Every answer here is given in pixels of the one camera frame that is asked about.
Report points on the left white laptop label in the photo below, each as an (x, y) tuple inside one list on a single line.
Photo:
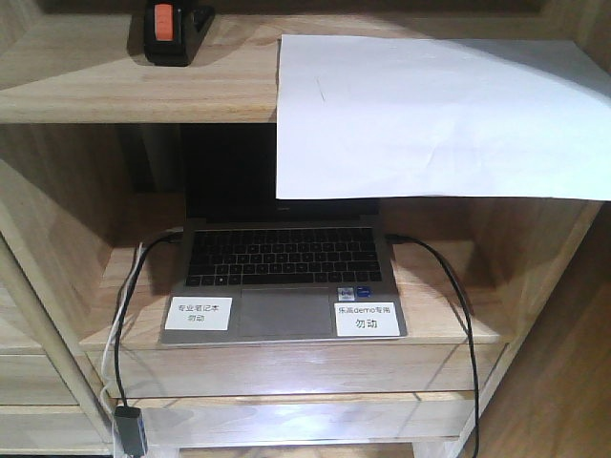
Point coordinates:
[(199, 313)]

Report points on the right white laptop label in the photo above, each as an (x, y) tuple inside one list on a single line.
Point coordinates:
[(366, 319)]

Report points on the white paper sheet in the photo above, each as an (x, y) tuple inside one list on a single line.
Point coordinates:
[(362, 117)]

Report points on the white laptop label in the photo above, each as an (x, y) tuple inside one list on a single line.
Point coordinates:
[(199, 313), (366, 319)]

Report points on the black orange stapler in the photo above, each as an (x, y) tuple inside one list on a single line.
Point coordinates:
[(174, 30)]

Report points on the grey laptop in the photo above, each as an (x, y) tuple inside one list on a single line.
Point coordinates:
[(285, 263)]

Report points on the grey USB hub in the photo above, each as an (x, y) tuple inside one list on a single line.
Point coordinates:
[(131, 430)]

